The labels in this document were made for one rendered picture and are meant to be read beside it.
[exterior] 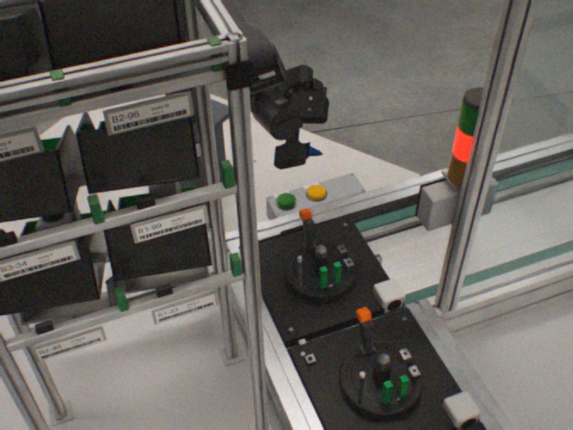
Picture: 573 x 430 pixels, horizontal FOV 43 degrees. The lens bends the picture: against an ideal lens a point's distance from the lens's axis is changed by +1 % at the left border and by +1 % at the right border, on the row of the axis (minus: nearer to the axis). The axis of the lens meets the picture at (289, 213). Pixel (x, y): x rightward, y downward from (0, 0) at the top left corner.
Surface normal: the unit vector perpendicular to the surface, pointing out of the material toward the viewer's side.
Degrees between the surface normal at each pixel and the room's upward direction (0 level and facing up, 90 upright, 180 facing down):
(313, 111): 34
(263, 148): 0
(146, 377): 0
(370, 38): 0
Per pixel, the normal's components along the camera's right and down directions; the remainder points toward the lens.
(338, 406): 0.00, -0.70
